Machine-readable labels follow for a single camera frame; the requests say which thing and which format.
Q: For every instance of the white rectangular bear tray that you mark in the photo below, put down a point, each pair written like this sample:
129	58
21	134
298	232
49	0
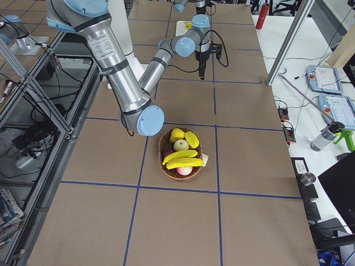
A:
180	28

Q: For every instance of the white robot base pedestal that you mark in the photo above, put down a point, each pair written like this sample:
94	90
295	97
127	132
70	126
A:
121	30

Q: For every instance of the paper price tag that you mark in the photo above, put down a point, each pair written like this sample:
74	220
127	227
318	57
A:
205	159

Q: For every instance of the aluminium frame post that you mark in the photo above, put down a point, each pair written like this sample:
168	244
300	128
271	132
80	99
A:
291	35

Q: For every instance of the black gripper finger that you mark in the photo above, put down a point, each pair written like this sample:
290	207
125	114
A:
202	69

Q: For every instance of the metal rod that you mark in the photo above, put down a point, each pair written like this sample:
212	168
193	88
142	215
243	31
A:
281	75

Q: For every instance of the pale pink apple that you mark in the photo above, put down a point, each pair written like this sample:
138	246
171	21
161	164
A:
181	145

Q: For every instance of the yellow banana in basket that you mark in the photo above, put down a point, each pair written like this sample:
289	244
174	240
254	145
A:
184	162

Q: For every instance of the red cylinder bottle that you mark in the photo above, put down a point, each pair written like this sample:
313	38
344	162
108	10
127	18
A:
262	16

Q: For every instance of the brown woven wicker basket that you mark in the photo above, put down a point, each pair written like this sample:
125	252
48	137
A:
165	141

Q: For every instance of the clear water bottle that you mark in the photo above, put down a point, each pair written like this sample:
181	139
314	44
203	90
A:
327	135

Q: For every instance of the red pink apple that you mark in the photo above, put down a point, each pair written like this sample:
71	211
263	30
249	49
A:
184	171

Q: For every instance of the yellow lemon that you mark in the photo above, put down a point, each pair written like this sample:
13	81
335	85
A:
176	134

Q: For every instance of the blue teach pendant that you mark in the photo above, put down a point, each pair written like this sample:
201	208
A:
339	108
324	79

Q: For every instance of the green handled tool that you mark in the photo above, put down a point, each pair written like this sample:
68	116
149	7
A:
347	136

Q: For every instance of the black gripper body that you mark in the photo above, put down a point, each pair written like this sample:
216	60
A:
201	57

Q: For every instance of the white power strip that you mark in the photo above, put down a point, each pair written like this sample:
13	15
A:
23	161

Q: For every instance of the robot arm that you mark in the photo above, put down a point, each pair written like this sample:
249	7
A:
191	5
104	25

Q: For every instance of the small steel cup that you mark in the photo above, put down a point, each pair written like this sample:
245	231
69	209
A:
307	179

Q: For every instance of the yellow starfruit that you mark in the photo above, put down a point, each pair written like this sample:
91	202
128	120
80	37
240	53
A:
192	139

